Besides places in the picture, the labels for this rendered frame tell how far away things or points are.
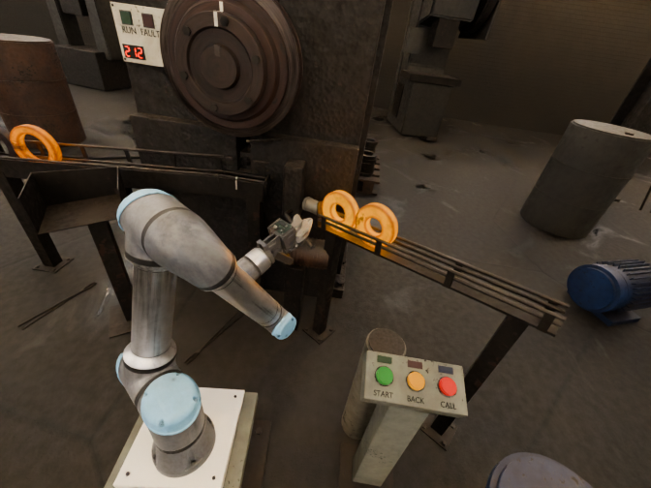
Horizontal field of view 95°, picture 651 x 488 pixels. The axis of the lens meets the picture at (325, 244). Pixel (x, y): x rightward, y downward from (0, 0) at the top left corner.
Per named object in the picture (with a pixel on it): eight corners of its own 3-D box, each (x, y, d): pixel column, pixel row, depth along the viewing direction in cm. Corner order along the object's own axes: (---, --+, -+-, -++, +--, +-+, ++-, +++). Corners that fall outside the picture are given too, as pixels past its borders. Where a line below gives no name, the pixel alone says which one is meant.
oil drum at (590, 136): (509, 203, 314) (557, 113, 262) (566, 212, 312) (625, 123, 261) (535, 233, 265) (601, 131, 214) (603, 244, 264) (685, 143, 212)
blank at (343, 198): (327, 185, 113) (322, 187, 111) (361, 197, 104) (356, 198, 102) (326, 222, 121) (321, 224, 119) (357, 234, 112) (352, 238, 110)
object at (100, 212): (97, 310, 147) (30, 171, 105) (157, 295, 159) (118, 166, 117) (94, 343, 133) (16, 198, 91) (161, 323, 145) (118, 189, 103)
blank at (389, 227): (362, 197, 104) (356, 199, 102) (402, 210, 96) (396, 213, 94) (357, 235, 112) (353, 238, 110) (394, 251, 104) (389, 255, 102)
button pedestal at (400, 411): (334, 442, 112) (366, 340, 76) (397, 453, 112) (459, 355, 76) (329, 495, 99) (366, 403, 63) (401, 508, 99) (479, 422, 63)
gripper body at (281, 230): (297, 226, 90) (267, 251, 84) (301, 245, 96) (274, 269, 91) (280, 216, 94) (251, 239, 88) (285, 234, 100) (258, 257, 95)
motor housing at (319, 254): (281, 310, 161) (285, 227, 130) (322, 317, 160) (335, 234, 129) (275, 329, 150) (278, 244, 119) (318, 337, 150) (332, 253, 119)
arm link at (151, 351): (135, 424, 71) (143, 210, 51) (111, 381, 79) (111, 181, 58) (185, 397, 80) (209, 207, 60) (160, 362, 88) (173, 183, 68)
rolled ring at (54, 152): (45, 177, 135) (51, 174, 138) (63, 153, 128) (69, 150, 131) (2, 144, 128) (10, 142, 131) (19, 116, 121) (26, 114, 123)
